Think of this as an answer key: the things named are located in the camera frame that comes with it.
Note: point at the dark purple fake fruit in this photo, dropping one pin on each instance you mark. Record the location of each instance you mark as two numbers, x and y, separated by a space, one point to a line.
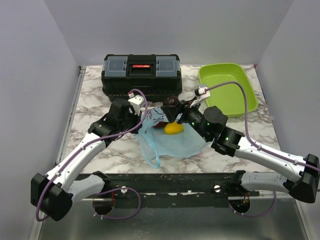
170 101

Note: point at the red fake fruit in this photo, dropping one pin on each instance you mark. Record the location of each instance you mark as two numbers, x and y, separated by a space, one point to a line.
160 125

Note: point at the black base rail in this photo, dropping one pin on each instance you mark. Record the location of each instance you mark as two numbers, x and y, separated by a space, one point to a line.
171 190

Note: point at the yellow fake lemon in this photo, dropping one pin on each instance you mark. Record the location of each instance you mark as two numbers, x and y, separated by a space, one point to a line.
173 128

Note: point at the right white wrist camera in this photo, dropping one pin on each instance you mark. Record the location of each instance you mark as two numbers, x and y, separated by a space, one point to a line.
202 93

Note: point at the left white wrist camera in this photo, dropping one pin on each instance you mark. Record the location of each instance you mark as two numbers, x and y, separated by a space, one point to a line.
137 102

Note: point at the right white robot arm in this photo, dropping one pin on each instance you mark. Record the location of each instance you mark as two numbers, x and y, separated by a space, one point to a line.
295 175

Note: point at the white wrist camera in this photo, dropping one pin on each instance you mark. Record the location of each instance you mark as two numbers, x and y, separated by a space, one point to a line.
137 102
202 93

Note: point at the blue plastic bag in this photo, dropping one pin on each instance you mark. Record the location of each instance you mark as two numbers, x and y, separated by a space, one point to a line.
155 143

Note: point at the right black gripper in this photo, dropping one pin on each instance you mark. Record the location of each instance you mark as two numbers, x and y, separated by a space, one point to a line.
172 111

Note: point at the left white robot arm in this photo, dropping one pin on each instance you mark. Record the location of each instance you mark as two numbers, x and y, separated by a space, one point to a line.
54 193

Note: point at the black plastic toolbox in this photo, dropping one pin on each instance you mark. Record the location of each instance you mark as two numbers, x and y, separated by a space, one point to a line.
157 76

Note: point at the green plastic tray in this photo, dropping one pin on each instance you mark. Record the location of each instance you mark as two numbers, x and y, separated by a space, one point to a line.
228 98

